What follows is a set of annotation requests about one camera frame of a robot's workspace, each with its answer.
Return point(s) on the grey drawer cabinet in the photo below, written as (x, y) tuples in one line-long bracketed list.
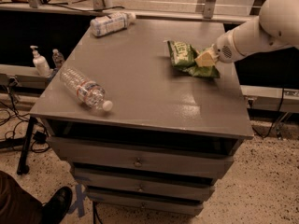
[(154, 105)]

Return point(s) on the small clear bottle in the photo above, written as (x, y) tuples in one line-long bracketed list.
[(58, 58)]

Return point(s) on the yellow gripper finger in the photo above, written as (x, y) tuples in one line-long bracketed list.
[(206, 57)]

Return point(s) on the clear water bottle red label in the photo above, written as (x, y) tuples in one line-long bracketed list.
[(85, 89)]

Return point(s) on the blue tape cross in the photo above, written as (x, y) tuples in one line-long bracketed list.
[(78, 204)]

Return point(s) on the black shoe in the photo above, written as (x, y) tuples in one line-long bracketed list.
[(54, 211)]

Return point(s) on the middle grey drawer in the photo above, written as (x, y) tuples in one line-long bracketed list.
[(101, 180)]

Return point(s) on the black table leg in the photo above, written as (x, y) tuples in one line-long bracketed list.
[(23, 168)]

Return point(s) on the top grey drawer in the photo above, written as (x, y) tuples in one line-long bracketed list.
[(90, 152)]

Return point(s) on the brown trouser leg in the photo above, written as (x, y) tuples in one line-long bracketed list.
[(16, 205)]

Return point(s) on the white pump dispenser bottle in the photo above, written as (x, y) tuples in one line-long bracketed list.
[(40, 62)]

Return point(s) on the grey drawer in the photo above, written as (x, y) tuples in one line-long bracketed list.
[(142, 202), (101, 180), (90, 152)]

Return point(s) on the bottom grey drawer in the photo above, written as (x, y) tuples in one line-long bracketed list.
[(142, 202)]

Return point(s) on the grey metal shelf rail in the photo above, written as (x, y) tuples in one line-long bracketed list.
[(22, 76)]

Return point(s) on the blue labelled plastic bottle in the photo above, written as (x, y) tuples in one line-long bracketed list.
[(111, 23)]

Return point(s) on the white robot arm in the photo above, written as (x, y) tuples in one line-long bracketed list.
[(276, 27)]

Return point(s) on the green jalapeno chip bag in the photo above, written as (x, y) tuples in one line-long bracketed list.
[(182, 57)]

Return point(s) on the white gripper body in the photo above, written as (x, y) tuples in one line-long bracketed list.
[(224, 48)]

